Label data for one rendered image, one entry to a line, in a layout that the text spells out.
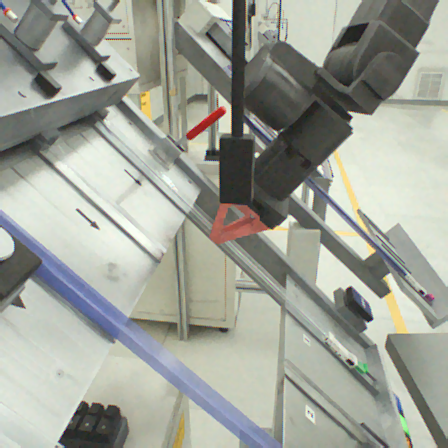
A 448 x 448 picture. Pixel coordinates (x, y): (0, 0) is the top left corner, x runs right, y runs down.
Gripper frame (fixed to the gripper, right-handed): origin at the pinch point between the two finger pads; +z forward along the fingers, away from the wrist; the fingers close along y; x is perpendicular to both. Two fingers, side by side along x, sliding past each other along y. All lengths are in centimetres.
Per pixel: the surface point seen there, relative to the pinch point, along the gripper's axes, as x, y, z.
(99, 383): 3.9, -2.4, 40.0
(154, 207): -8.3, 4.9, -0.2
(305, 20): 5, -750, -44
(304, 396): 16.4, 12.9, 2.2
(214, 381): 51, -60, 83
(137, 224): -8.6, 10.0, -0.5
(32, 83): -21.6, 14.0, -7.7
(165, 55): -33, -82, 7
